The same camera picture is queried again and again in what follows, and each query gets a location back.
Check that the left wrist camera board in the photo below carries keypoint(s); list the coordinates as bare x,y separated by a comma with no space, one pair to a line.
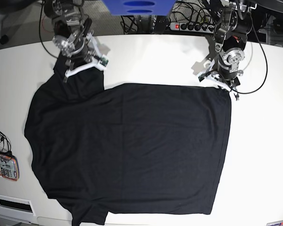
201,77

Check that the orange clear component case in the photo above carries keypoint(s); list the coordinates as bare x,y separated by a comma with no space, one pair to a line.
9,168

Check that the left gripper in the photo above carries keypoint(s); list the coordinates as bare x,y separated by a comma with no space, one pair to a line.
224,71

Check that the black power strip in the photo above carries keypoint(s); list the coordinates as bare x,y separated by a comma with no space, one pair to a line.
192,27

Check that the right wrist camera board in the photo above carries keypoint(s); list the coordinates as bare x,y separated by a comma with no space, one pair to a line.
104,61

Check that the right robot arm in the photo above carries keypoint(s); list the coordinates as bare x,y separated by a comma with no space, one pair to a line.
67,17

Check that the black T-shirt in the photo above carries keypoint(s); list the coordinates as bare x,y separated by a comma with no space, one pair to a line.
132,149

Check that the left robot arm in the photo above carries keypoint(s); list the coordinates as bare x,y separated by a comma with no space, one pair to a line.
226,48

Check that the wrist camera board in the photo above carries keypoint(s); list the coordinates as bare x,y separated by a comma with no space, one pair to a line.
104,61
201,77

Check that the blue plastic bin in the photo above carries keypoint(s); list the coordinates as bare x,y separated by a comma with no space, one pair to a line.
139,7

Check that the white table cable grommet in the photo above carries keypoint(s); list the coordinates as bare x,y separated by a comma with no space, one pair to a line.
8,203

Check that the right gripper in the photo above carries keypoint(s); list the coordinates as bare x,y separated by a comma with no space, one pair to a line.
82,52

